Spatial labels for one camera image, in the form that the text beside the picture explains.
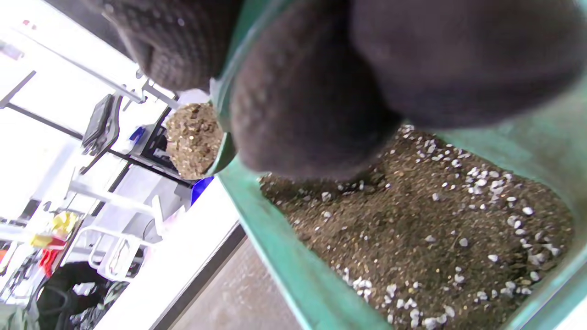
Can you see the brown potting mix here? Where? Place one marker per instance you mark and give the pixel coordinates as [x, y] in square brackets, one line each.
[412, 229]

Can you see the green plastic bin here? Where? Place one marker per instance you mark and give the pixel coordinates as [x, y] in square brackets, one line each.
[293, 275]

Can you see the black backpack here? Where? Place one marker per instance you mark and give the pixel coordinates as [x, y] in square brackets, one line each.
[69, 293]

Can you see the person's right hand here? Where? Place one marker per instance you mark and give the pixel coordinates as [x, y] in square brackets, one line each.
[412, 59]

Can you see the dark brown tray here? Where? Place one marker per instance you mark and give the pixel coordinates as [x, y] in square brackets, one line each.
[238, 298]

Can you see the blue trash bin white symbol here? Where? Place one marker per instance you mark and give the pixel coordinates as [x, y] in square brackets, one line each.
[199, 190]

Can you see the green plastic trowel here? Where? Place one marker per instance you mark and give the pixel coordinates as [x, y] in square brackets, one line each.
[221, 112]

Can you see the yellow foil item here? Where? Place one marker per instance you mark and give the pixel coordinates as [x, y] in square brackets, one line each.
[62, 224]

